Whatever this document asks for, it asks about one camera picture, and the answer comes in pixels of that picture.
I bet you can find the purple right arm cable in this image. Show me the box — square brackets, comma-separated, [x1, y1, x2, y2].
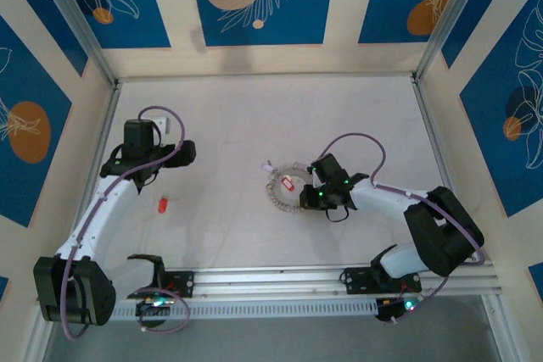
[316, 131, 487, 324]

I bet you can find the grey slotted cable duct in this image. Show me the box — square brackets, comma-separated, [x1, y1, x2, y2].
[53, 297, 383, 321]

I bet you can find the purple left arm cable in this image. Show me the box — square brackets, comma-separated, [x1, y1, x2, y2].
[61, 106, 191, 341]

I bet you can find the aluminium lower frame bar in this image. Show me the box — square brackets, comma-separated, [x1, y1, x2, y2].
[481, 293, 517, 362]
[23, 302, 59, 362]

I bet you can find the aluminium frame post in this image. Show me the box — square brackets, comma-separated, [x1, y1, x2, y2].
[414, 0, 498, 83]
[30, 0, 118, 87]

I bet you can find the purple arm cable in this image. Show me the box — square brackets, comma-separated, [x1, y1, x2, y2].
[316, 131, 487, 324]
[61, 106, 191, 341]

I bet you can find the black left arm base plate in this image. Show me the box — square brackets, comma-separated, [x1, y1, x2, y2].
[163, 269, 196, 298]

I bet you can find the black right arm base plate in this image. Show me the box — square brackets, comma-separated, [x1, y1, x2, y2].
[343, 265, 423, 295]

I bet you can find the aluminium mounting rail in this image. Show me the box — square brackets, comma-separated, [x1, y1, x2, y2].
[36, 260, 504, 304]

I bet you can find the aluminium table side rail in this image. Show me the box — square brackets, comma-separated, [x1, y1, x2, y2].
[61, 81, 124, 270]
[411, 75, 479, 262]

